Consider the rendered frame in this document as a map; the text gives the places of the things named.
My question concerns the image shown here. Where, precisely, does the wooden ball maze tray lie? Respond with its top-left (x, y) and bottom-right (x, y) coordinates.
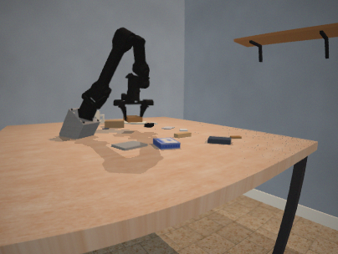
top-left (126, 115), bottom-right (142, 123)

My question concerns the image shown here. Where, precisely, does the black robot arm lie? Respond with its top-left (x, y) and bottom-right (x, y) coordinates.
top-left (78, 28), bottom-right (150, 121)

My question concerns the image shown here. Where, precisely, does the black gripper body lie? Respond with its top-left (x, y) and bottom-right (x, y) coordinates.
top-left (114, 88), bottom-right (154, 107)

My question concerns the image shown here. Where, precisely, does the blue flat box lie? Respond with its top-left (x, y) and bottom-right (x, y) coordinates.
top-left (153, 138), bottom-right (181, 150)

